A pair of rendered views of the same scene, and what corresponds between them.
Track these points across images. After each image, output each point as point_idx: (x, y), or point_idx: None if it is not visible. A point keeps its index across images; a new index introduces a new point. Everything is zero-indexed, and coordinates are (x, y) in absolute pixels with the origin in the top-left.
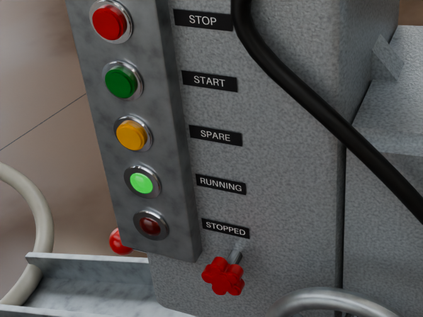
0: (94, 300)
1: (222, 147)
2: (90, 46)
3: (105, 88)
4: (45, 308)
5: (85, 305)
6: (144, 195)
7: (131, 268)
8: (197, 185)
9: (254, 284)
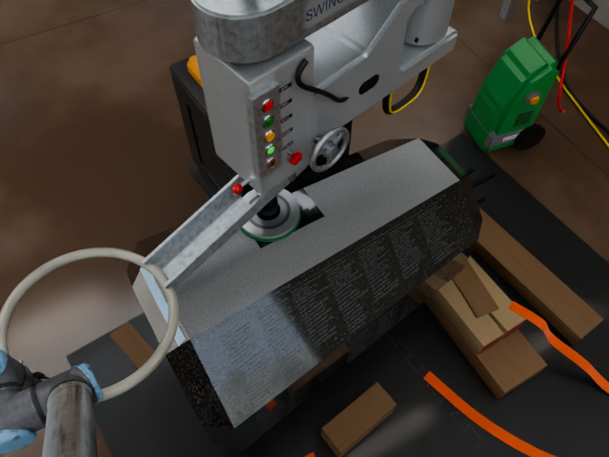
0: (193, 243)
1: (286, 121)
2: (259, 118)
3: (262, 128)
4: (178, 266)
5: (192, 247)
6: (271, 153)
7: (196, 218)
8: None
9: None
